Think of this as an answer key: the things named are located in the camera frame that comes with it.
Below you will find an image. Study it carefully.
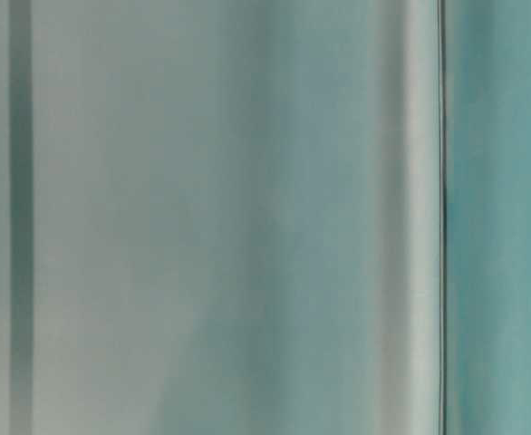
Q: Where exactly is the green table cloth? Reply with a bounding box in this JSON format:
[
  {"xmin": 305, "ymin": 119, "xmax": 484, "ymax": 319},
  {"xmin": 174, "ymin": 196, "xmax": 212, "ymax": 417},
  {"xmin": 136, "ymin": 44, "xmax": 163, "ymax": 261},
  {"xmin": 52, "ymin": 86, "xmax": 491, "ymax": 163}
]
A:
[{"xmin": 446, "ymin": 1, "xmax": 531, "ymax": 434}]

